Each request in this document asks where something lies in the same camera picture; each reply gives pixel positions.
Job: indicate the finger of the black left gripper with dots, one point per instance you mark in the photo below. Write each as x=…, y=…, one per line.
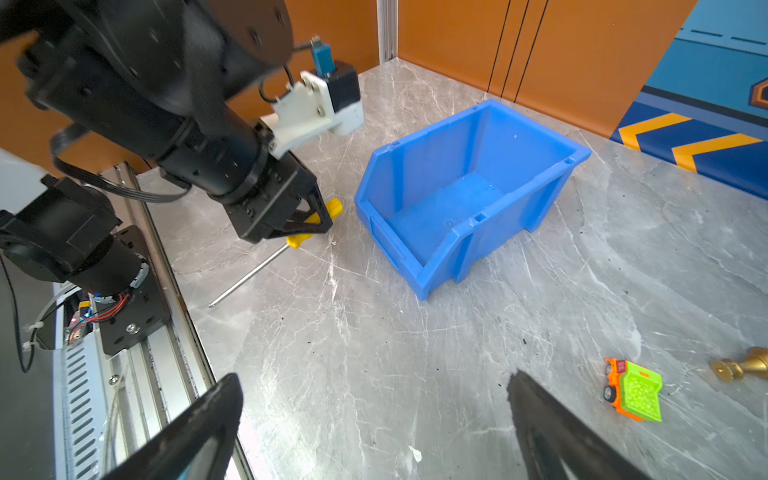
x=313, y=215

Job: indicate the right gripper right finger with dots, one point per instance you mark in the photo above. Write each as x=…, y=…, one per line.
x=554, y=443

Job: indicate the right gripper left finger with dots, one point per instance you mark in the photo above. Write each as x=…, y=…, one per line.
x=198, y=444

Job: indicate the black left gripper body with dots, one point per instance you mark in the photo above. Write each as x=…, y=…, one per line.
x=275, y=203

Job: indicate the yellow handled screwdriver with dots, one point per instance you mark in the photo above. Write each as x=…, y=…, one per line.
x=294, y=242

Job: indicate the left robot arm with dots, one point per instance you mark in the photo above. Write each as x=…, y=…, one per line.
x=155, y=77

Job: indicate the blue plastic bin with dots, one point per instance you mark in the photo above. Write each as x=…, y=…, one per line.
x=442, y=198

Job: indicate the green orange toy car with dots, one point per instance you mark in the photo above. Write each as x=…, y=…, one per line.
x=633, y=390

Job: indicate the small brass bell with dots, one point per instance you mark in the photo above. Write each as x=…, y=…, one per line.
x=754, y=364

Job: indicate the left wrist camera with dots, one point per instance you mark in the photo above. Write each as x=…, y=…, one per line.
x=328, y=98

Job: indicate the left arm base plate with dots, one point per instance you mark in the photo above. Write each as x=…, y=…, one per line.
x=129, y=300

